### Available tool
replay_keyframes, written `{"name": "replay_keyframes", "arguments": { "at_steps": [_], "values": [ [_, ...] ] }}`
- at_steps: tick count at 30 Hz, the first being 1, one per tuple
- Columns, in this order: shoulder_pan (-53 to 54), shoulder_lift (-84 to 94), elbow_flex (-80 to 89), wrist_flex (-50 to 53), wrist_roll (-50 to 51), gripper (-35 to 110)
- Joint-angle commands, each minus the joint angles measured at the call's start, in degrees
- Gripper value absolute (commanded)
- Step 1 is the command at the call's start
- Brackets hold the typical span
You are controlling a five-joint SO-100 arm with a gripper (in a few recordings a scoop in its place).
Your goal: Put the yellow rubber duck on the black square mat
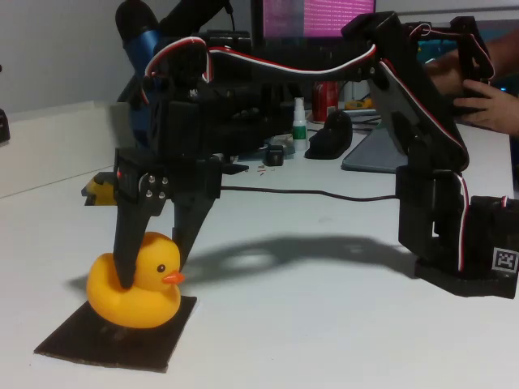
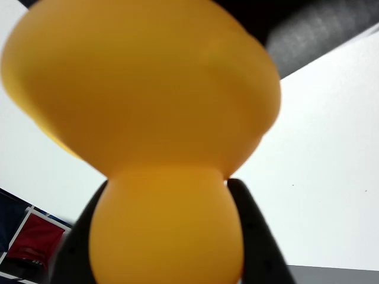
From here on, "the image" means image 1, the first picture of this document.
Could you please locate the red soda can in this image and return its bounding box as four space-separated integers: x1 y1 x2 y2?
311 80 340 123

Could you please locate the thin black power cable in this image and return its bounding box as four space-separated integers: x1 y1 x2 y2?
221 185 402 203

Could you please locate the small grey box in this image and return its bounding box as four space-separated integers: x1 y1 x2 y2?
265 133 296 157

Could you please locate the red white servo cable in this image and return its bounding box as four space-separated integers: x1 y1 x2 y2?
141 36 465 167
456 173 511 271

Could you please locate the monitor with pink screen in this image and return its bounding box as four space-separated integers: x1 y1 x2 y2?
250 0 377 41

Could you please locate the person's forearm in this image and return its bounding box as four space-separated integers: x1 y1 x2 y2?
484 30 519 80

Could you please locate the grey desk mat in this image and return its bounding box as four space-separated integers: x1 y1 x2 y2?
341 119 406 174

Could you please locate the small black cube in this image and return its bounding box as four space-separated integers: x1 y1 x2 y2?
263 144 285 167

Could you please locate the small black stand base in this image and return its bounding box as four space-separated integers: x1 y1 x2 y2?
221 161 251 176

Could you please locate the black audio equipment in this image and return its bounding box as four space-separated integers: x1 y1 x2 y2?
202 80 295 157

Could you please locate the person's hand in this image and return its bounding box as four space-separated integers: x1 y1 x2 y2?
453 79 519 135
423 51 466 97

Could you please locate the white fiducial tag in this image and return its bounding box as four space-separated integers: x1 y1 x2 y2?
492 247 519 271

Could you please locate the black moulded plastic part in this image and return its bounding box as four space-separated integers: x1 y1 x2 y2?
304 109 353 160

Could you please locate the white spray bottle green label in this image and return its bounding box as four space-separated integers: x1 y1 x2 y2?
292 96 309 153

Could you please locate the blue desktop microphone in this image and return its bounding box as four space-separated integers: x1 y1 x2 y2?
114 0 163 151

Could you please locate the yellow rubber duck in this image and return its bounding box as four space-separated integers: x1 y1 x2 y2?
85 231 186 329

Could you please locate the black cardboard square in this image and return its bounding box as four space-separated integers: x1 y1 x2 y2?
33 294 199 374

